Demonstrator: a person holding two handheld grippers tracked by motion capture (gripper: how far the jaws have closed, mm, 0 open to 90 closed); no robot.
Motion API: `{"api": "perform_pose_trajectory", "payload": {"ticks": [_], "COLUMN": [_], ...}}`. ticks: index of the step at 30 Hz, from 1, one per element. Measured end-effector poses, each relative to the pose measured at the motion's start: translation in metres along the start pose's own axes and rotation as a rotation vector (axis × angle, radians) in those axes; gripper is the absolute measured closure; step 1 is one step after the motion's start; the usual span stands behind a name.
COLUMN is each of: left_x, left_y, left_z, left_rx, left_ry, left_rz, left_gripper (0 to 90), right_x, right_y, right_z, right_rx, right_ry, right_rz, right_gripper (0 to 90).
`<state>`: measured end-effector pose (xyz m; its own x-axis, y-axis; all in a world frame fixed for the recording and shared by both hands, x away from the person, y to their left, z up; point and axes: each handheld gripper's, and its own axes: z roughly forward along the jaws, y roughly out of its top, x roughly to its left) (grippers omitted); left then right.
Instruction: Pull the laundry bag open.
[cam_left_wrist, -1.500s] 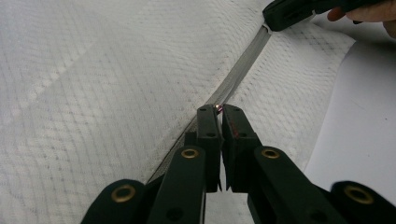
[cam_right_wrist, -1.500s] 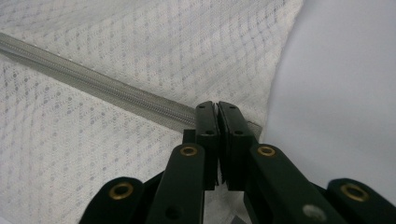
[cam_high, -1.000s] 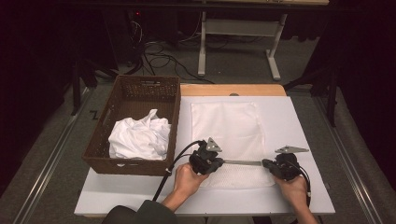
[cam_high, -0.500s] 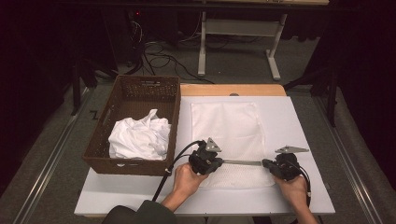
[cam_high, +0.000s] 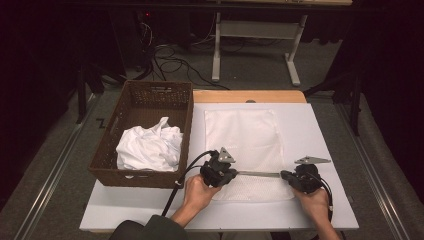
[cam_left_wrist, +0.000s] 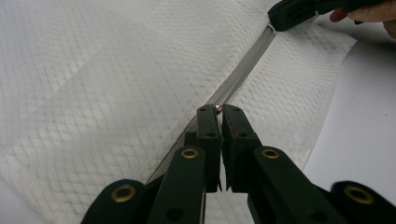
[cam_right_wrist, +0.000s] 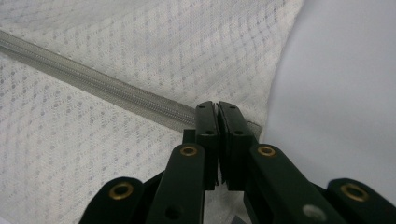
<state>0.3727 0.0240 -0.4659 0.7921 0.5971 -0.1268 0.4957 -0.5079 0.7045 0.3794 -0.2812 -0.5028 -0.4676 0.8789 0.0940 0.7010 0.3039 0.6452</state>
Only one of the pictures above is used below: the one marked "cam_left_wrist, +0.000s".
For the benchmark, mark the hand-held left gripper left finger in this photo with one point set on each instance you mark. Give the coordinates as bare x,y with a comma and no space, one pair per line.
208,155

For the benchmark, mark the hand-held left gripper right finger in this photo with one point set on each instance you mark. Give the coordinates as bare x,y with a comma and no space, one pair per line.
243,161

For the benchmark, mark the white mesh laundry bag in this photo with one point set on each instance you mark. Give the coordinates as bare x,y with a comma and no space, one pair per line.
109,93

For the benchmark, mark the white table mat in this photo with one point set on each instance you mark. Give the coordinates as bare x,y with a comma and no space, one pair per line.
367,124

